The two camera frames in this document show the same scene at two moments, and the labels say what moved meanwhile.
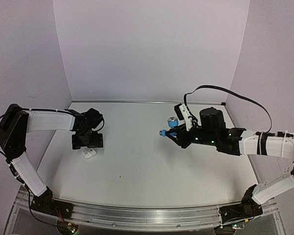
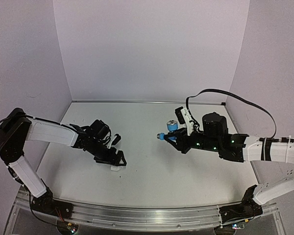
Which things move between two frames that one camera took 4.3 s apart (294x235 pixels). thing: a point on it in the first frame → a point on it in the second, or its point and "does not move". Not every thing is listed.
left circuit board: [65, 228] does not move
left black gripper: [97, 141] → [109, 159]
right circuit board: [238, 226] does not move
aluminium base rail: [147, 218] does not move
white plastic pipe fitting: [88, 153] → [115, 168]
